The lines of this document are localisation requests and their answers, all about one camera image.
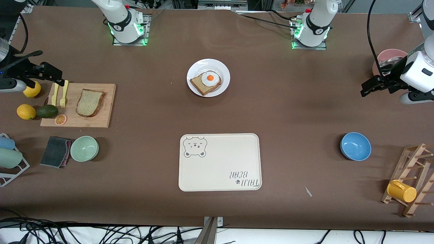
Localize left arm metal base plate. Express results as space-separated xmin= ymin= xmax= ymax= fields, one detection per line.
xmin=290 ymin=17 xmax=328 ymax=50

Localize black table cable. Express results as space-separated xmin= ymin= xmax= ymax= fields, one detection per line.
xmin=268 ymin=9 xmax=302 ymax=22
xmin=237 ymin=13 xmax=297 ymax=30

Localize yellow mug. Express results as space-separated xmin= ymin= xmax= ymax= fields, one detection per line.
xmin=387 ymin=180 xmax=417 ymax=203

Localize bread slice under egg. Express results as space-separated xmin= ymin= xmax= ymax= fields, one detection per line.
xmin=190 ymin=72 xmax=222 ymax=96

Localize tangled black floor cables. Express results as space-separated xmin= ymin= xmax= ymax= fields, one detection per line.
xmin=0 ymin=217 xmax=204 ymax=244

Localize plain bread slice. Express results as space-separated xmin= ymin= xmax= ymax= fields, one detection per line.
xmin=76 ymin=89 xmax=105 ymax=118

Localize grey metal box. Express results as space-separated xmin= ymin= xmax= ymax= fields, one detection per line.
xmin=198 ymin=0 xmax=248 ymax=11

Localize aluminium frame profile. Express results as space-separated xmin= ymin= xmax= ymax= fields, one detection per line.
xmin=409 ymin=6 xmax=424 ymax=23

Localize dark grey folded cloth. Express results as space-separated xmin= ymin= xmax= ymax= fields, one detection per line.
xmin=40 ymin=136 xmax=73 ymax=168

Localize white round plate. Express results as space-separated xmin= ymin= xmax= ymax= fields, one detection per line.
xmin=186 ymin=59 xmax=231 ymax=98

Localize pale green cup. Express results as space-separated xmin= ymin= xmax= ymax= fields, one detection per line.
xmin=0 ymin=148 xmax=23 ymax=169

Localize cream bear print tray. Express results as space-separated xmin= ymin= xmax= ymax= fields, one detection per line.
xmin=178 ymin=133 xmax=262 ymax=192

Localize mint green bowl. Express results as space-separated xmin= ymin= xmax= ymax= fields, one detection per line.
xmin=70 ymin=136 xmax=99 ymax=162

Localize blue bowl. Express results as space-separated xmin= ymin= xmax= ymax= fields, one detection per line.
xmin=340 ymin=132 xmax=372 ymax=161

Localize wooden cutting board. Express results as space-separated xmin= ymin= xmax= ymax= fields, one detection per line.
xmin=40 ymin=83 xmax=117 ymax=128

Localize yellow plastic fork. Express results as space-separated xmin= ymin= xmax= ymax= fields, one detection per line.
xmin=60 ymin=80 xmax=69 ymax=109

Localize metal spoon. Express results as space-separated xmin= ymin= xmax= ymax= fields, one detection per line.
xmin=379 ymin=57 xmax=404 ymax=74

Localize wooden peg drying rack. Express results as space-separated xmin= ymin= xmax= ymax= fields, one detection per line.
xmin=381 ymin=143 xmax=434 ymax=218

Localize yellow lemon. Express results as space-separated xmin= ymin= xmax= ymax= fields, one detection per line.
xmin=23 ymin=81 xmax=42 ymax=98
xmin=17 ymin=104 xmax=36 ymax=120

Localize green avocado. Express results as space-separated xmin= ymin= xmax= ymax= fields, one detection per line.
xmin=36 ymin=104 xmax=59 ymax=119

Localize toy fried egg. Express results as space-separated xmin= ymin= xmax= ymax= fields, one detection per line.
xmin=201 ymin=70 xmax=220 ymax=87

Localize pink bowl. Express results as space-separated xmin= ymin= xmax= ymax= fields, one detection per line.
xmin=372 ymin=49 xmax=408 ymax=77

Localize white wire cup rack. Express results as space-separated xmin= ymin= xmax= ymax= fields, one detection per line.
xmin=0 ymin=133 xmax=30 ymax=187

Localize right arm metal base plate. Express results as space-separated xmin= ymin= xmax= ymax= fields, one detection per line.
xmin=113 ymin=14 xmax=150 ymax=46

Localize metal camera stand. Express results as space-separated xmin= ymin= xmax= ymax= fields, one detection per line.
xmin=194 ymin=216 xmax=224 ymax=244

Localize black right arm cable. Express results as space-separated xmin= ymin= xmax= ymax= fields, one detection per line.
xmin=17 ymin=13 xmax=44 ymax=65

